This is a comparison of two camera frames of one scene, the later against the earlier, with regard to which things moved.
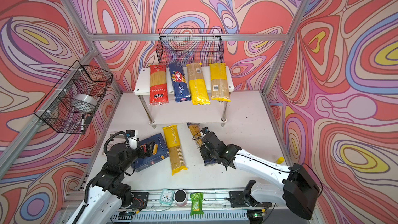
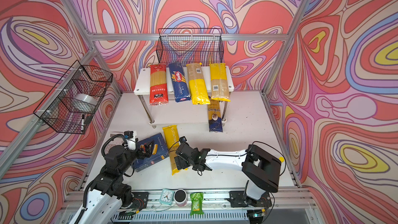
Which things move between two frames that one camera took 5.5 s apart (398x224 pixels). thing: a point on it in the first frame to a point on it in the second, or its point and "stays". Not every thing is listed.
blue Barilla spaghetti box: [179, 82] stays
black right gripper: [203, 150] to [183, 165]
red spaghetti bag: [158, 91] stays
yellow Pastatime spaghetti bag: [172, 139] stays
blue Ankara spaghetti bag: [196, 129] to [215, 121]
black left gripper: [147, 151] stays
